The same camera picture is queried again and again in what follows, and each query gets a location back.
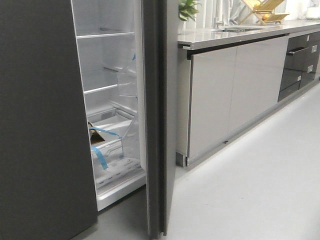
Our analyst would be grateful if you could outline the grey cabinet door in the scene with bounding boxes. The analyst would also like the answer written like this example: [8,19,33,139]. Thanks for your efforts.
[189,47,237,158]
[228,36,289,134]

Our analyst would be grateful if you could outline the green potted plant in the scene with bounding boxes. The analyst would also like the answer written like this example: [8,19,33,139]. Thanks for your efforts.
[178,0,201,22]

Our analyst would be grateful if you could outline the blue tape strip upper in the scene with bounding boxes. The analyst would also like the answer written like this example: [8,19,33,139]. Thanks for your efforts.
[89,126,122,139]

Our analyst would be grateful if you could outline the grey left cabinet door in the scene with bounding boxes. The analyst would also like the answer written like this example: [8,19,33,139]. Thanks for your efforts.
[189,47,237,158]

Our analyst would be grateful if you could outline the black drawer unit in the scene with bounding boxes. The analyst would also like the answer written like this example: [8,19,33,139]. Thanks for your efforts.
[278,32,320,102]

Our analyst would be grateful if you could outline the wooden dish rack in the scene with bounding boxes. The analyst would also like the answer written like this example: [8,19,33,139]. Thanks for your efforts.
[238,0,290,26]

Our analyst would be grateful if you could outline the white window curtain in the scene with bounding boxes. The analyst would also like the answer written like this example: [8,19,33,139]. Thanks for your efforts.
[195,0,250,29]

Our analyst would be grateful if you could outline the brown cardboard piece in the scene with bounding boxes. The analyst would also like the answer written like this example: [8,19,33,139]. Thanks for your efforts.
[87,121,105,145]

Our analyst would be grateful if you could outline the blue tape strip lower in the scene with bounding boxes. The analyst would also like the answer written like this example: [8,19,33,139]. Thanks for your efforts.
[91,146,108,170]

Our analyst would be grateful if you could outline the lower glass fridge shelf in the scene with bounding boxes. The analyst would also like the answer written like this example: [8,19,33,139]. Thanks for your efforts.
[83,84,118,95]

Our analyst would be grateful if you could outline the grey stone countertop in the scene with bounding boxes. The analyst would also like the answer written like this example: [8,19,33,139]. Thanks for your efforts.
[177,19,320,51]

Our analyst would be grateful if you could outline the clear plastic door bin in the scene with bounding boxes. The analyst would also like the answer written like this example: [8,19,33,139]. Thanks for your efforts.
[117,66,140,159]

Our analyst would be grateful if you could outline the steel sink faucet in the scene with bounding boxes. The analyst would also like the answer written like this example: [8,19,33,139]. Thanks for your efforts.
[213,0,225,29]

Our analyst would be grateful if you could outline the white fridge interior body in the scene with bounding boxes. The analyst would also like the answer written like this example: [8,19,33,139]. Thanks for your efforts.
[71,0,146,211]

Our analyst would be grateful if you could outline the dark grey fridge door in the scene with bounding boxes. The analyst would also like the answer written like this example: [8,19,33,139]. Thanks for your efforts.
[134,0,179,240]
[0,0,97,240]

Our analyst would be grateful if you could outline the grey right cabinet door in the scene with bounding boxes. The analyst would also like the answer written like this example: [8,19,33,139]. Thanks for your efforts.
[228,36,289,134]

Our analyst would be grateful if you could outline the steel sink basin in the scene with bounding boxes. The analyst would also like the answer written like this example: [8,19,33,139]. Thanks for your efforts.
[222,25,263,33]

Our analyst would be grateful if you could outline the glass fridge shelf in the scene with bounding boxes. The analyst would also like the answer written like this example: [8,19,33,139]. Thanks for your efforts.
[83,84,118,95]
[76,32,135,40]

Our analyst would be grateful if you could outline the blue tape strip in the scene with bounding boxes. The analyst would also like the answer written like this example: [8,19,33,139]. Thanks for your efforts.
[89,126,122,139]
[91,146,108,170]

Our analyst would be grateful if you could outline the white side cabinet panel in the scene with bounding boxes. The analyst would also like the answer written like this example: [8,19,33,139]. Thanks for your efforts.
[176,48,191,156]

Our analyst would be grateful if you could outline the clear crisper drawer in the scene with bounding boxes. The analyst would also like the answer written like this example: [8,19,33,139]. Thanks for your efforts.
[88,107,133,169]

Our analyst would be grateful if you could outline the upper glass fridge shelf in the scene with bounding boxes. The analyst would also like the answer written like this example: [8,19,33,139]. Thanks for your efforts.
[76,32,135,40]

